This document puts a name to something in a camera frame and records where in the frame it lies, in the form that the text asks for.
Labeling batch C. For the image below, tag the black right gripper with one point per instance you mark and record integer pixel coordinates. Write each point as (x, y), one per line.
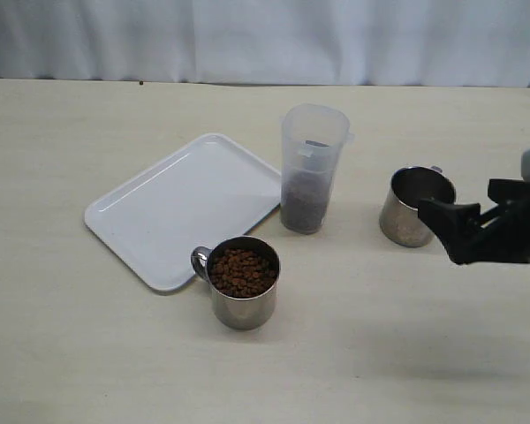
(500, 235)

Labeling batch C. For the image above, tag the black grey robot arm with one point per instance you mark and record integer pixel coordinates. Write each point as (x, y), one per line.
(499, 235)

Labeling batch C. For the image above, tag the white curtain backdrop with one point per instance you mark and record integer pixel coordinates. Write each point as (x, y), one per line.
(385, 43)

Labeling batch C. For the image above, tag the translucent plastic container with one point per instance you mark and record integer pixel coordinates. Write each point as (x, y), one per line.
(313, 137)

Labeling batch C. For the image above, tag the steel mug with pellets left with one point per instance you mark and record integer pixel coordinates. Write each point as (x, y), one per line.
(242, 274)

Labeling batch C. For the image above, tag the white plastic tray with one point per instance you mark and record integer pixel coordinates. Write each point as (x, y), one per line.
(210, 190)

